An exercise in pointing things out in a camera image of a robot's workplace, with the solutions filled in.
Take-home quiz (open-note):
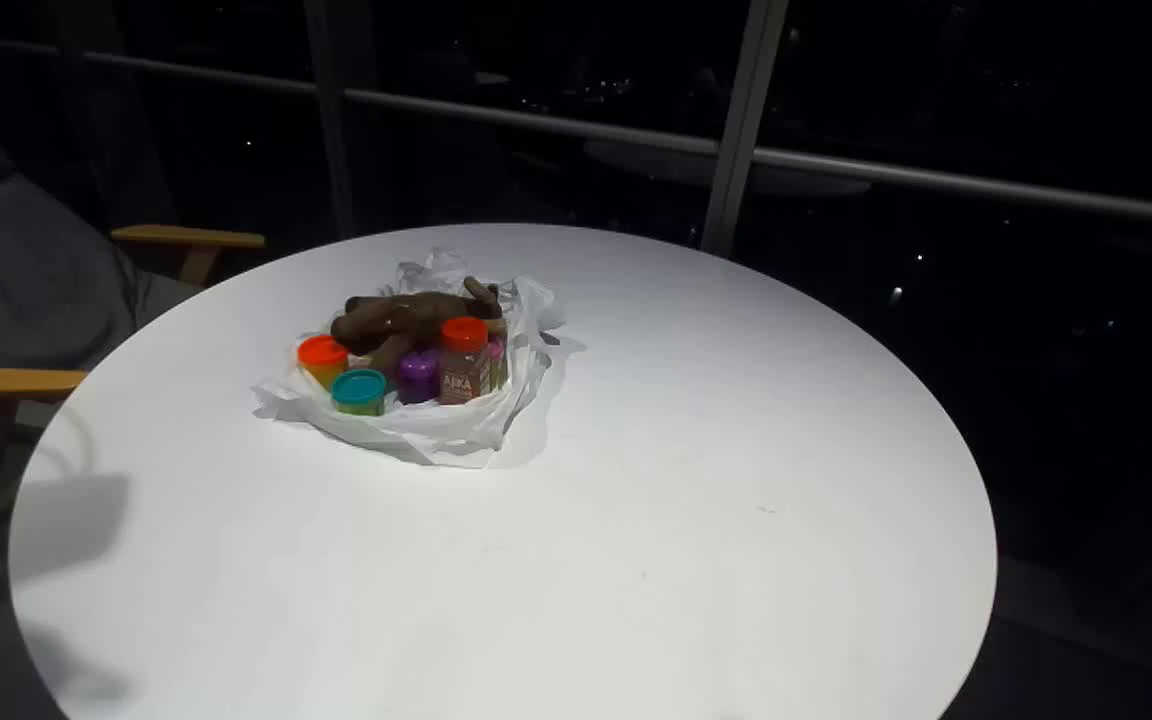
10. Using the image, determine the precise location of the red cap spice bottle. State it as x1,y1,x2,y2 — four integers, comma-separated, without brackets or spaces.
434,314,495,408

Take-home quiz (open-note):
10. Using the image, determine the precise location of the purple lid dough tub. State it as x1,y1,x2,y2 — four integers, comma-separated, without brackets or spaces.
392,350,447,408

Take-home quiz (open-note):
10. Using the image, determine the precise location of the brown plush moose toy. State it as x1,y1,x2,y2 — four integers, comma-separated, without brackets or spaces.
329,273,510,361

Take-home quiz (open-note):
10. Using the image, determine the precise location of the teal lid dough tub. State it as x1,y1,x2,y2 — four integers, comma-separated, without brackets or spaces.
329,364,395,421

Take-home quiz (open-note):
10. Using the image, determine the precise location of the clear white plastic bag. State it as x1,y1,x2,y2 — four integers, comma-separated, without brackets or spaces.
253,251,572,473

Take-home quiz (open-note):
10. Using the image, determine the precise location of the grey horizontal handrail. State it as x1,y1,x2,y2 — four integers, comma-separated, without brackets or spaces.
0,31,1152,231

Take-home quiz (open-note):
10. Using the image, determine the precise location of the grey chair with wooden armrests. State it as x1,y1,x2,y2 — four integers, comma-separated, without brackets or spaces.
0,76,272,612

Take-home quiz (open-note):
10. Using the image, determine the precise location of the light grey window post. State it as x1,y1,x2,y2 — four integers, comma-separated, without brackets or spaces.
694,0,793,261

